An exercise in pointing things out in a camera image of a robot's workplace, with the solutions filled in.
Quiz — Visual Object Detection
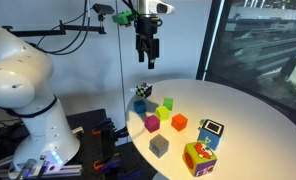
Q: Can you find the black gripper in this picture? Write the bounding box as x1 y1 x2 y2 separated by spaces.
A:
134 15 163 70

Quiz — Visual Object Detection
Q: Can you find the green block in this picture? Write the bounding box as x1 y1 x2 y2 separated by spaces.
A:
162 97 175 112

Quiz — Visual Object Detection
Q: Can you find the blue block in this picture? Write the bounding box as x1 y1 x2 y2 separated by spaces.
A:
133 99 147 115

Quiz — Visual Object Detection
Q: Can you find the yellow block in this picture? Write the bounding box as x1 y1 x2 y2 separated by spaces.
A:
154 105 171 122

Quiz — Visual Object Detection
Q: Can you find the magenta block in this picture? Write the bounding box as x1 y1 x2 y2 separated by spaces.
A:
144 114 161 134

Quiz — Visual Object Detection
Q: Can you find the orange block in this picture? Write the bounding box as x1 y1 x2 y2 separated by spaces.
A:
170 113 189 132

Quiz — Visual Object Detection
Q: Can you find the gray block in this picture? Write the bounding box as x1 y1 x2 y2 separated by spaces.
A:
149 133 170 159

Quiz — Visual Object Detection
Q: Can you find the black green checkered cube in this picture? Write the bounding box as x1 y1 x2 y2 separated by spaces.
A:
135 81 153 99

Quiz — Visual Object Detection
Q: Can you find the black orange clamp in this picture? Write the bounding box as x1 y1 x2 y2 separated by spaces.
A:
93 155 123 175
91 117 130 141

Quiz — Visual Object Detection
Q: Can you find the blue soft number cube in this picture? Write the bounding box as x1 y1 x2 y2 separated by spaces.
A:
196 118 225 152

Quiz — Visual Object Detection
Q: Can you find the black breadboard table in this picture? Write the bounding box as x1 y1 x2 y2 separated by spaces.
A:
0 108 157 180

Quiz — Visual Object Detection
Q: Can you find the colorful soft toy cube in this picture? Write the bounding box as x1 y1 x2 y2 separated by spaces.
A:
182 140 218 178

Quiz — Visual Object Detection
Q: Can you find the thin gray hanging cable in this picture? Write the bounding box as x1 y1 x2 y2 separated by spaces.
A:
115 0 126 113

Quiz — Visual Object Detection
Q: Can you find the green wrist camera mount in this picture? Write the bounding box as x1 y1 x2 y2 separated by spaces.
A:
112 9 135 28

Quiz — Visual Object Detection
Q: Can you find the black external camera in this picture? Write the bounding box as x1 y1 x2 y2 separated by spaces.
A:
92 3 116 16

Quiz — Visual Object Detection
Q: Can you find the dark window frame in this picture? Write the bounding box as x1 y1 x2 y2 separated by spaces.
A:
196 0 230 82

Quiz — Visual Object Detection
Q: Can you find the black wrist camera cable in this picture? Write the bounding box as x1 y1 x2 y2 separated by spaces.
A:
27 0 91 56

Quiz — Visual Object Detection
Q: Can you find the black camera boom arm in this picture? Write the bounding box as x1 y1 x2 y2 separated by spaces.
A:
1 19 107 38

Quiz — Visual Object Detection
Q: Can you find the aluminium rail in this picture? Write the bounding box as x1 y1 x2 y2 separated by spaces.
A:
0 162 83 180

